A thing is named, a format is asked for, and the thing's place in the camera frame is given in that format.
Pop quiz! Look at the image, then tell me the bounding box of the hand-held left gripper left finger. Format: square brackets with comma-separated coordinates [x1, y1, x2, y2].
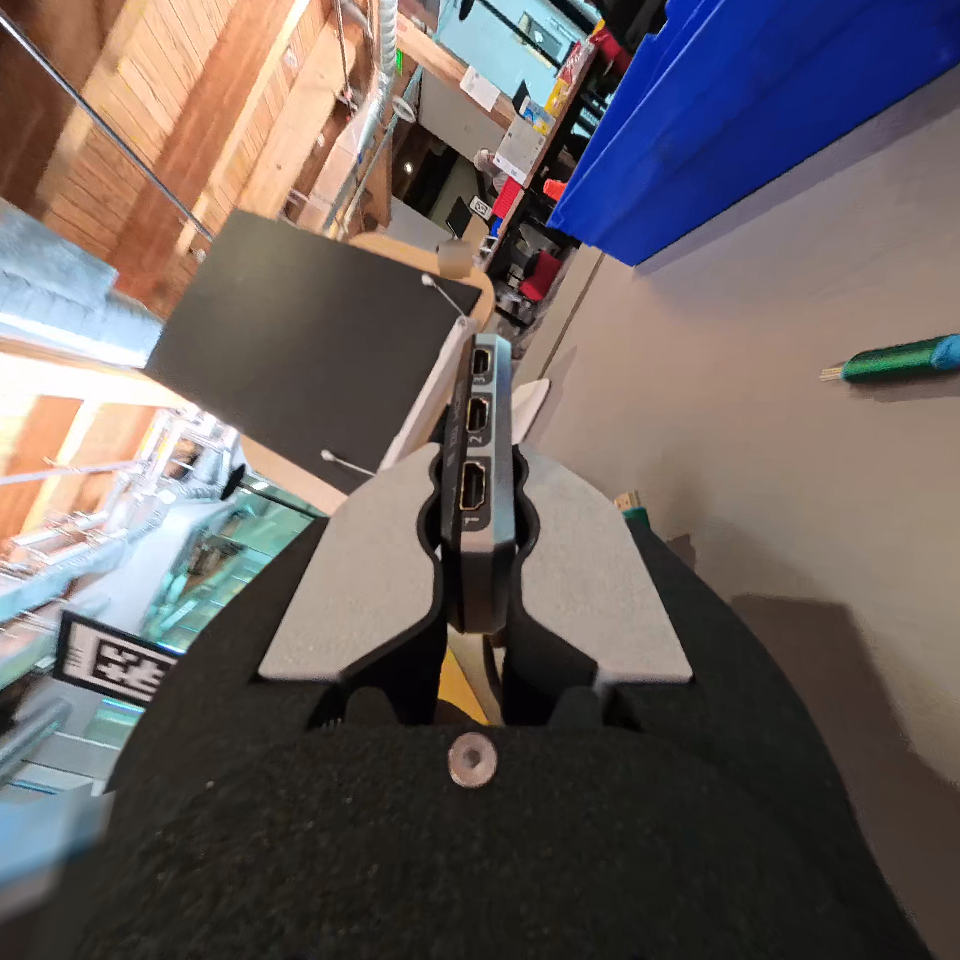
[256, 442, 451, 727]

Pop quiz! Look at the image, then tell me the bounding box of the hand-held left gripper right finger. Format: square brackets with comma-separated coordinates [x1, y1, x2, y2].
[501, 442, 695, 727]

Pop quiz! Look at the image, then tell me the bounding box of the silver hdmi hub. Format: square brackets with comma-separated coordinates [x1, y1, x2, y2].
[438, 333, 524, 635]

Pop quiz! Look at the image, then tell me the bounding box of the thin black hub cable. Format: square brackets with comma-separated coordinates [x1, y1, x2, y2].
[482, 633, 506, 725]

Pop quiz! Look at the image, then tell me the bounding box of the yellow plastic bin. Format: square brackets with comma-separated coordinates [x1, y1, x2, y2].
[438, 645, 490, 727]

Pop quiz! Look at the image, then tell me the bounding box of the blue plastic bin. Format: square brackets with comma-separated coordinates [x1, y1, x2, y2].
[546, 0, 960, 269]

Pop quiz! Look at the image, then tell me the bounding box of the printed marker sign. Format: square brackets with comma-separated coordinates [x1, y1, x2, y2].
[52, 611, 183, 706]

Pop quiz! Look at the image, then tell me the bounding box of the black board with wooden rim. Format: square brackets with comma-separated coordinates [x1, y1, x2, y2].
[142, 210, 498, 519]

